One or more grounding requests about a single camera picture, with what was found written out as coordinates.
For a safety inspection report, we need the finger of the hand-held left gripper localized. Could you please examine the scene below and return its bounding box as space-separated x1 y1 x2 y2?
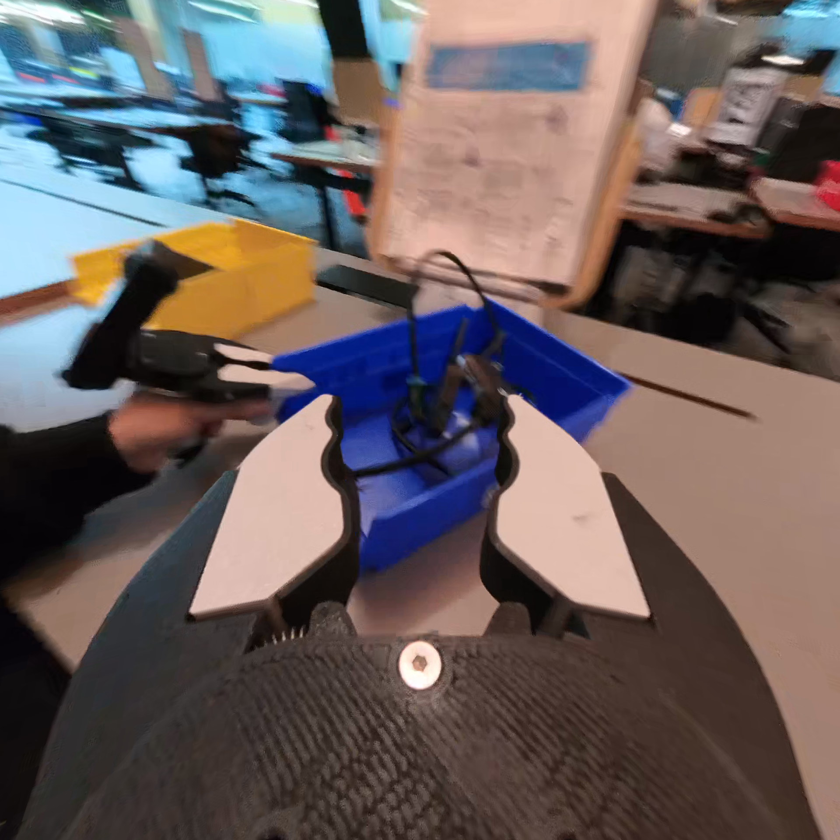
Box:
218 364 317 395
213 341 277 368

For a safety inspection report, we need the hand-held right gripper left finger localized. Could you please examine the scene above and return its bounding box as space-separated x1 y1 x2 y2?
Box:
188 394 361 621

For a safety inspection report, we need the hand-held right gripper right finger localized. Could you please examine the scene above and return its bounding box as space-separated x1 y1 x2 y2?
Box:
480 394 651 626

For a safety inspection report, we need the blue plastic bin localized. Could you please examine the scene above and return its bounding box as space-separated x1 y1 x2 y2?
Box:
272 303 634 573

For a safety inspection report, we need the thin black cable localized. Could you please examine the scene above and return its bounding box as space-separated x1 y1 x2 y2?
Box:
403 249 508 421

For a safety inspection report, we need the person's left forearm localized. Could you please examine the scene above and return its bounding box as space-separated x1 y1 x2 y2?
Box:
0 413 155 585

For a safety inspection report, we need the person's left hand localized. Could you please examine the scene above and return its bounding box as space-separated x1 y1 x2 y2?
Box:
108 392 271 475

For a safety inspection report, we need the yellow plastic bin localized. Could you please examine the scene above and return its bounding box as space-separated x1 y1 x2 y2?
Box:
71 220 318 341

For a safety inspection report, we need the wooden instruction board stand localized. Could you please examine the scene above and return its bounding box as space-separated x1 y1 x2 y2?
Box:
366 0 660 311

